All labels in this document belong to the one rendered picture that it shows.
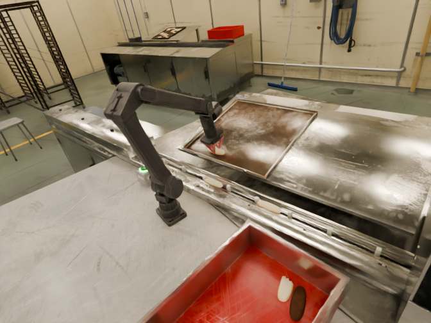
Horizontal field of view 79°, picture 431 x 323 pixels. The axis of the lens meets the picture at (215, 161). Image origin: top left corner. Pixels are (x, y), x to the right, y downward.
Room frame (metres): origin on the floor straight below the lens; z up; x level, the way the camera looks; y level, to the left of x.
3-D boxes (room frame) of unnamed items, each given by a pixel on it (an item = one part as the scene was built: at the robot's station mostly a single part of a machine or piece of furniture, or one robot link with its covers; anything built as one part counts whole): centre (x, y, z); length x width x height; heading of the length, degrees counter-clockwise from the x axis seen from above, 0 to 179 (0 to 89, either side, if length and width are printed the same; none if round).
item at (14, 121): (3.46, 2.66, 0.23); 0.36 x 0.36 x 0.46; 49
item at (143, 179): (1.06, 0.33, 0.84); 0.08 x 0.08 x 0.11; 44
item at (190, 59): (5.19, 0.47, 0.51); 3.00 x 1.26 x 1.03; 44
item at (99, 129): (1.75, 0.82, 0.89); 1.25 x 0.18 x 0.09; 44
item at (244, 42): (4.75, -0.52, 0.44); 0.70 x 0.55 x 0.87; 44
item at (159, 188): (0.82, 0.20, 0.94); 0.09 x 0.05 x 0.10; 144
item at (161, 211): (0.80, 0.21, 0.86); 0.12 x 0.09 x 0.08; 32
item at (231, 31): (4.75, -0.52, 0.94); 0.51 x 0.36 x 0.13; 48
